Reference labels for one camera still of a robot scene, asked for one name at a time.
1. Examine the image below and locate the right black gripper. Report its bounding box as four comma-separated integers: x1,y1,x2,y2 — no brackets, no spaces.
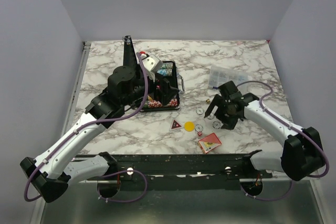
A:
205,93,239,130

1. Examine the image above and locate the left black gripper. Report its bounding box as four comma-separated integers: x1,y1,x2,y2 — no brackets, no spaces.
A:
122,71,180,107

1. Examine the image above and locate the black poker chip case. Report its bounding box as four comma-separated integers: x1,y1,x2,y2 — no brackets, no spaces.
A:
123,35,184,112

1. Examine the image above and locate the red playing card deck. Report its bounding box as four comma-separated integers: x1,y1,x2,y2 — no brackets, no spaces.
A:
198,133,222,154

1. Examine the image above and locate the yellow round dealer chip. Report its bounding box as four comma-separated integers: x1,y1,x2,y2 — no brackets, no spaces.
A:
184,121,195,132

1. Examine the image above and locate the red triangle card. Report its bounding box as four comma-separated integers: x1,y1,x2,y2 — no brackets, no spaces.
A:
170,119,183,131

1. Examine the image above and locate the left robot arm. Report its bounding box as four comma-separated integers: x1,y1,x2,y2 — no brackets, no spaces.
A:
20,62,179,203

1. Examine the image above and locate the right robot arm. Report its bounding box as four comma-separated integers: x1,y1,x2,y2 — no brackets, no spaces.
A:
204,81,330,181

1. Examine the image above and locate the clear plastic organizer box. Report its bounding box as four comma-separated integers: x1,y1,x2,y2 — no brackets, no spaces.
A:
208,65,248,89

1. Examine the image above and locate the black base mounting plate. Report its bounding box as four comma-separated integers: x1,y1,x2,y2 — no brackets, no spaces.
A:
86,150,274,192

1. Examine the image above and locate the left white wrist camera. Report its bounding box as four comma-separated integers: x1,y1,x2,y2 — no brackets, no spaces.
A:
139,51,163,73

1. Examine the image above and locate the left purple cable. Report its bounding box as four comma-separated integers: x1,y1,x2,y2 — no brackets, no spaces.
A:
24,52,152,202

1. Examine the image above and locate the purple cable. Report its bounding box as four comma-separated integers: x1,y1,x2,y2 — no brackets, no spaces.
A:
236,80,330,201
24,52,152,202

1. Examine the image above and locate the aluminium rail frame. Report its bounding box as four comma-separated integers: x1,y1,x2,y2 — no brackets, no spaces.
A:
60,41,91,137

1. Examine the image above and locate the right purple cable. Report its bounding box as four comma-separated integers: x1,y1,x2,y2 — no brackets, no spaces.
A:
236,80,330,201

